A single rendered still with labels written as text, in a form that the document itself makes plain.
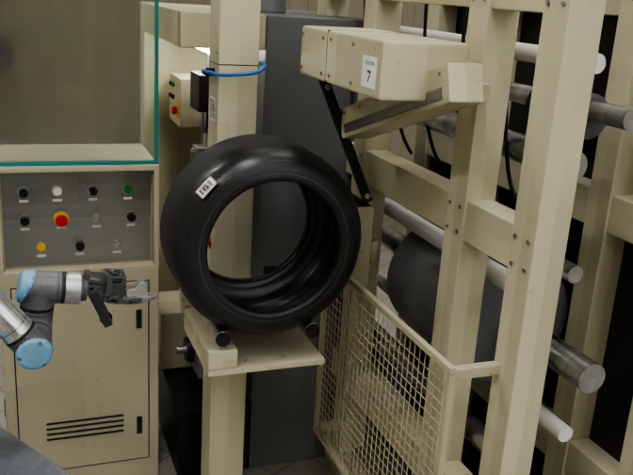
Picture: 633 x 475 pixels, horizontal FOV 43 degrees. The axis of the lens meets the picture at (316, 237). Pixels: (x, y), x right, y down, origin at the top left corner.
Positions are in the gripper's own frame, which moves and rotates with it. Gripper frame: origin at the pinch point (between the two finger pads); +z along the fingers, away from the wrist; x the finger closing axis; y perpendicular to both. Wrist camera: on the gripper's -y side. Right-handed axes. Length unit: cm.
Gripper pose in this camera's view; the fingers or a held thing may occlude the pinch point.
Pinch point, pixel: (152, 298)
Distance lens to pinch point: 237.3
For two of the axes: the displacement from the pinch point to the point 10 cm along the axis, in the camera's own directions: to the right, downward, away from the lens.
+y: 1.8, -9.5, -2.5
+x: -3.5, -3.0, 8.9
